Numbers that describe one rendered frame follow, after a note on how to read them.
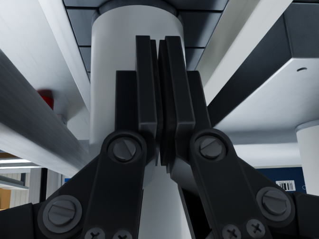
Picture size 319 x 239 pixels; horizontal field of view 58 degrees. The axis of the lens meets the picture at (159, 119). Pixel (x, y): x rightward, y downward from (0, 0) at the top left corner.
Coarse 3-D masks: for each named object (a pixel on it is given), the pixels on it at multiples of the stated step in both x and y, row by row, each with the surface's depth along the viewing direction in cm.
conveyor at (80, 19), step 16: (64, 0) 14; (80, 0) 14; (96, 0) 14; (176, 0) 15; (192, 0) 15; (208, 0) 15; (224, 0) 15; (80, 16) 15; (192, 16) 16; (208, 16) 16; (80, 32) 17; (192, 32) 17; (208, 32) 17; (80, 48) 19; (192, 48) 19; (192, 64) 22
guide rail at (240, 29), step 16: (240, 0) 11; (256, 0) 10; (272, 0) 10; (288, 0) 10; (224, 16) 13; (240, 16) 11; (256, 16) 10; (272, 16) 10; (224, 32) 13; (240, 32) 11; (256, 32) 11; (208, 48) 16; (224, 48) 13; (240, 48) 12; (208, 64) 16; (224, 64) 14; (240, 64) 14; (208, 80) 16; (224, 80) 16; (208, 96) 18
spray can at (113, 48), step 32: (128, 0) 14; (160, 0) 14; (96, 32) 15; (128, 32) 13; (160, 32) 14; (96, 64) 14; (128, 64) 13; (96, 96) 14; (96, 128) 13; (160, 192) 12; (160, 224) 11
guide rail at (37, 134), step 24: (0, 72) 5; (0, 96) 5; (24, 96) 6; (0, 120) 5; (24, 120) 6; (48, 120) 8; (0, 144) 7; (24, 144) 7; (48, 144) 8; (72, 144) 12; (48, 168) 12; (72, 168) 12
